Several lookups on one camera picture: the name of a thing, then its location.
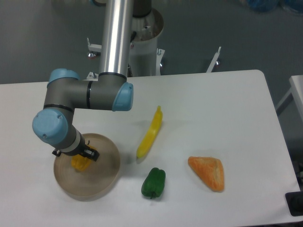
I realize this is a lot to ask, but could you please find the orange toy bread slice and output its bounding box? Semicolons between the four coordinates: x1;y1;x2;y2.
187;157;225;192

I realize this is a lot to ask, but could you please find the black device at table edge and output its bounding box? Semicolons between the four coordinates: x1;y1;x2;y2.
285;191;303;217

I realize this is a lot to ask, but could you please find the silver and grey robot arm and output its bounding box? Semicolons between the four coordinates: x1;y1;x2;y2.
32;0;152;161

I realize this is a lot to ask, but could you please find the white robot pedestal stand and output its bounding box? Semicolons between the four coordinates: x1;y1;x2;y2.
85;7;222;80

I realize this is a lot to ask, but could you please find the green toy pepper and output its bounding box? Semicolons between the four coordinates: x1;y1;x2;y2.
141;167;166;199

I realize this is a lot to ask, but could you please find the white side table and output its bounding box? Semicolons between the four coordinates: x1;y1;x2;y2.
275;75;303;119

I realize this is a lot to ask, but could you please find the yellow toy banana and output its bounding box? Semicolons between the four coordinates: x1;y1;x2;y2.
136;105;163;158

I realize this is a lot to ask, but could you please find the beige round plate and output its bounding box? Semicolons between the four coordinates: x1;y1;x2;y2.
53;133;120;199

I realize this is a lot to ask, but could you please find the yellow toy pepper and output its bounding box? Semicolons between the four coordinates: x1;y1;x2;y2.
71;152;93;172

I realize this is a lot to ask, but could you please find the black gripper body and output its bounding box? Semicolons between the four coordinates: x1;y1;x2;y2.
62;141;86;156

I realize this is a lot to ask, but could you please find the blue plastic bag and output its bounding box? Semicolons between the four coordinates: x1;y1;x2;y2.
243;0;303;16

